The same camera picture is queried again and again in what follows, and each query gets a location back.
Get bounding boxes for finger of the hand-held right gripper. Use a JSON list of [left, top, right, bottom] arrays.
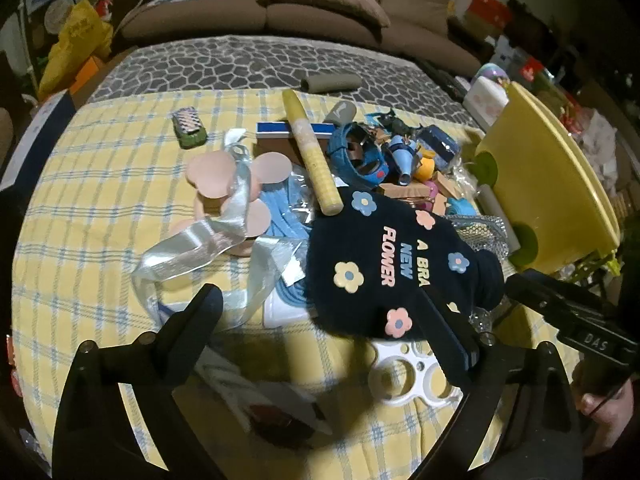
[[505, 268, 576, 331]]

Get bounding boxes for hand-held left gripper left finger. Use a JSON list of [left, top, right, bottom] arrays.
[[51, 283, 227, 480]]

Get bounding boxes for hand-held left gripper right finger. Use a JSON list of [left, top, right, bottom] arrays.
[[416, 290, 585, 480]]

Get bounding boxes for yellow plastic basin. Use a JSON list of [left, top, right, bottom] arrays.
[[472, 81, 622, 275]]

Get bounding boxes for blue cable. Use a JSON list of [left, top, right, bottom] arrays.
[[252, 167, 331, 331]]

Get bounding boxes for pink handheld fan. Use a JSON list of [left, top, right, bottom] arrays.
[[167, 151, 292, 258]]

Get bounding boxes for navy flower print garment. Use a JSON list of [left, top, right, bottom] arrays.
[[302, 187, 505, 341]]

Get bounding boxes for person's right hand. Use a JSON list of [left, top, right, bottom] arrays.
[[575, 365, 640, 456]]

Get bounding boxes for printed paper leaflet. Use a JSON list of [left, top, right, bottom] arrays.
[[192, 345, 333, 448]]

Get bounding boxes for white satin ribbon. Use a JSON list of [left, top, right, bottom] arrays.
[[131, 129, 301, 331]]

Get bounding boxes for grey stick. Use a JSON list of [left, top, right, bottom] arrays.
[[477, 184, 522, 253]]

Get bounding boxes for clear plastic bag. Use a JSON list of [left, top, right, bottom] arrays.
[[452, 160, 493, 201]]

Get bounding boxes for yellow plaid tablecloth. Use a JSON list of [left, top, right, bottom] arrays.
[[10, 87, 556, 480]]

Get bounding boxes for green toy car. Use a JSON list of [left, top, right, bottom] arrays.
[[171, 106, 207, 150]]

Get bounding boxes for yellow corn shaped pen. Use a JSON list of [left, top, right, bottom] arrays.
[[281, 89, 344, 216]]

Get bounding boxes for blue and white box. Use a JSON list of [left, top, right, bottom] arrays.
[[254, 121, 337, 166]]

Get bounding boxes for white tissue box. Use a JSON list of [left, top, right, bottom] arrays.
[[462, 77, 511, 128]]

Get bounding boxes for black toy dinosaur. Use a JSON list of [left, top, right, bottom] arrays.
[[367, 109, 426, 136]]

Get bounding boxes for pastel round lid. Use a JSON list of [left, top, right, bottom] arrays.
[[475, 62, 511, 86]]

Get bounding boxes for black remote control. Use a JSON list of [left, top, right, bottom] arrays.
[[422, 62, 468, 103]]

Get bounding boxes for small grey cylinder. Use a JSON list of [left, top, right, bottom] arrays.
[[324, 101, 357, 126]]

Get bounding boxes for grey stone pattern cloth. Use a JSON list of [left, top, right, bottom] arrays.
[[87, 35, 481, 126]]

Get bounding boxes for grey foam roll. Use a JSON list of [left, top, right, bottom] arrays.
[[301, 72, 362, 93]]

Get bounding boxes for orange box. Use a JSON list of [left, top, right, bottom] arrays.
[[70, 55, 108, 93]]

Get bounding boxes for red cardboard box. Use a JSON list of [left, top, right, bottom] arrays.
[[467, 0, 513, 28]]

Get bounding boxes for brown sofa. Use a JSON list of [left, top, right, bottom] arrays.
[[116, 0, 483, 78]]

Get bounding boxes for yellow plastic bag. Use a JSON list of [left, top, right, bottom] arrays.
[[37, 0, 113, 103]]

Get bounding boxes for white plastic ring tool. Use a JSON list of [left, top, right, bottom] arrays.
[[368, 337, 463, 407]]

